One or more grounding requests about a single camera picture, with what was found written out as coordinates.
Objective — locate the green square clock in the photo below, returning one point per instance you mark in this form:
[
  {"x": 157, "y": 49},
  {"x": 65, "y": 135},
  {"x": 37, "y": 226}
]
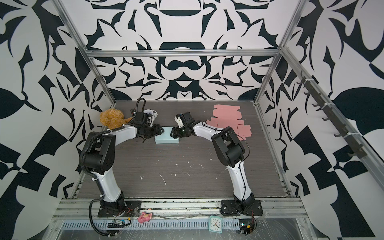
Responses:
[{"x": 215, "y": 224}]

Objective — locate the black wall hook rail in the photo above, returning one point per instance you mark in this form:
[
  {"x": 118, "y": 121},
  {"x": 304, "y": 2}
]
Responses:
[{"x": 344, "y": 130}]

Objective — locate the light blue paper box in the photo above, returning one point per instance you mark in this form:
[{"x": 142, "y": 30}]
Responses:
[{"x": 165, "y": 137}]

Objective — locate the white round alarm clock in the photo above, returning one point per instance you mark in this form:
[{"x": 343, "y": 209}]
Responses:
[{"x": 153, "y": 113}]

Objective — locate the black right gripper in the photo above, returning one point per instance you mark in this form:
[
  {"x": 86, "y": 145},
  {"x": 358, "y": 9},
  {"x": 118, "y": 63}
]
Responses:
[{"x": 176, "y": 133}]

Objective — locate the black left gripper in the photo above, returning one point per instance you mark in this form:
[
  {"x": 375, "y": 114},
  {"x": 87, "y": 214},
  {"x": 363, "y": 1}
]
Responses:
[{"x": 158, "y": 130}]

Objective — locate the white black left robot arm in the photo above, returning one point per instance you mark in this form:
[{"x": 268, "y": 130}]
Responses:
[{"x": 98, "y": 156}]

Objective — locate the small electronics board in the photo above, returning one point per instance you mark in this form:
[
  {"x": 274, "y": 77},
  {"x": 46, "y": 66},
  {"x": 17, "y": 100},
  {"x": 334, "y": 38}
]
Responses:
[{"x": 247, "y": 226}]

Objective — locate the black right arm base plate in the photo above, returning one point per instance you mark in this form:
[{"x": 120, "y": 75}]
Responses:
[{"x": 250, "y": 208}]

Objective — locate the pink paper boxes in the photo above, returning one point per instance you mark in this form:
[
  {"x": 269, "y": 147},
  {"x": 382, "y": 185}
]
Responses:
[{"x": 230, "y": 116}]

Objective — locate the pink small toy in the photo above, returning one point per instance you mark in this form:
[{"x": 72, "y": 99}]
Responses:
[{"x": 145, "y": 217}]

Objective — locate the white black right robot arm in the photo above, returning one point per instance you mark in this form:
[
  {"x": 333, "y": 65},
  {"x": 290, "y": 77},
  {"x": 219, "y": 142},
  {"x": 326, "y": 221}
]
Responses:
[{"x": 230, "y": 151}]

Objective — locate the white slotted cable duct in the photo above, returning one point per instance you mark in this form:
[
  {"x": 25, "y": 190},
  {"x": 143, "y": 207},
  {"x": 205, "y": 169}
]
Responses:
[{"x": 188, "y": 224}]

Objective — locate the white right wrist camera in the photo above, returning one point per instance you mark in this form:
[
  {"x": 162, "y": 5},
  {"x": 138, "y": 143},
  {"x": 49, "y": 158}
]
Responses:
[{"x": 179, "y": 120}]

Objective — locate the brown teddy bear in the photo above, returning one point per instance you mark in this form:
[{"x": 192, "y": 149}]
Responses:
[{"x": 113, "y": 119}]

